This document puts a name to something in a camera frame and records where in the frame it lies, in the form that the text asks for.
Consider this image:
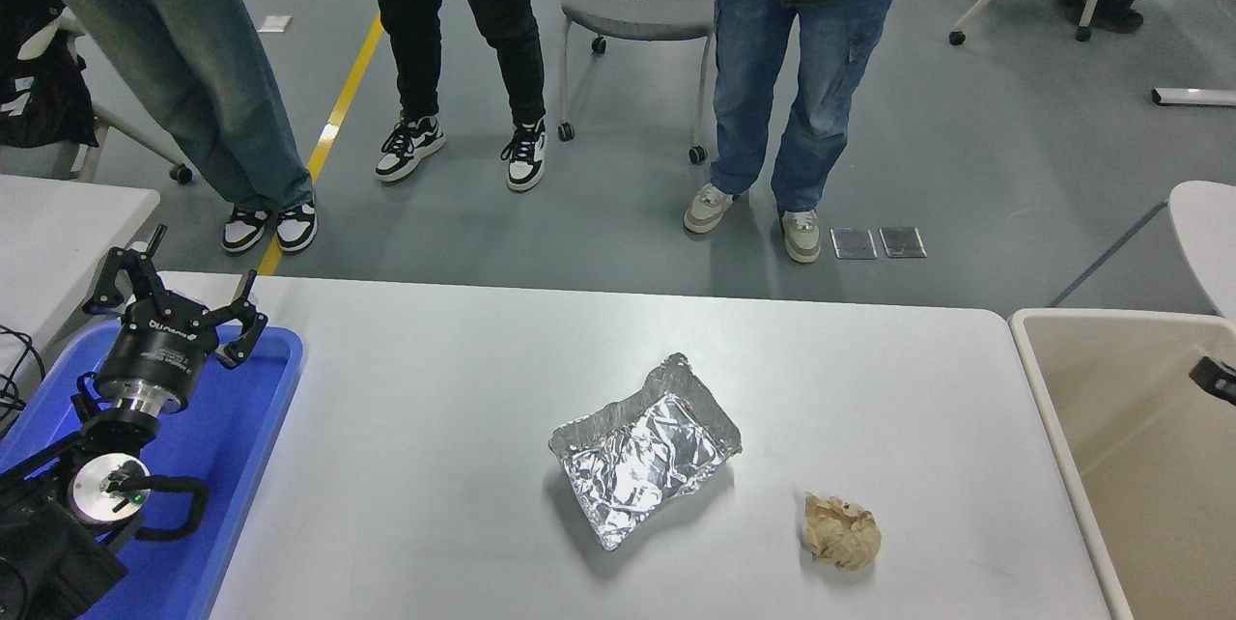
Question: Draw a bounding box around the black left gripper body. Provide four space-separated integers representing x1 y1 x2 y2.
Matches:
97 301 215 393

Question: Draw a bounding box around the foil tray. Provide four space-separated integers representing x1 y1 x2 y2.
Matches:
548 352 744 553

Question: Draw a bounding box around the tan paper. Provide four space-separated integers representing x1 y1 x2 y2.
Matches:
801 492 883 572

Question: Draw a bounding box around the blue plastic tray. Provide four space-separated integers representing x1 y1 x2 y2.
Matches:
0 323 305 620

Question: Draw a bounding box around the white side table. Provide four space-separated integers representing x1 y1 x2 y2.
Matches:
0 175 161 380

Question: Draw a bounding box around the white chair with castors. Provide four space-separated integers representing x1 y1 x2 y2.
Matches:
17 16 194 186

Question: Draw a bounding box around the black bag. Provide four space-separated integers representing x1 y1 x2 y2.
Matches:
0 0 99 150

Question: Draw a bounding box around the grey chair with castors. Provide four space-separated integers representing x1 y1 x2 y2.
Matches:
557 0 720 165

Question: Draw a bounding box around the metal floor plate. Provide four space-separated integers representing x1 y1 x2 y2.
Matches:
878 225 928 259
830 227 878 260

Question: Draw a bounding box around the large pale bin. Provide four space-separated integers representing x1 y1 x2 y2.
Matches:
1007 307 1236 620

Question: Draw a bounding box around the white round table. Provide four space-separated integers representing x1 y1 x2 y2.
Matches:
1166 180 1236 320

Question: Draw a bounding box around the white floor bar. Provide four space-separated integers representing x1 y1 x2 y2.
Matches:
1149 87 1236 108

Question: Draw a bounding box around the black cable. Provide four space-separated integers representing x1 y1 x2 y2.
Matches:
0 325 46 433

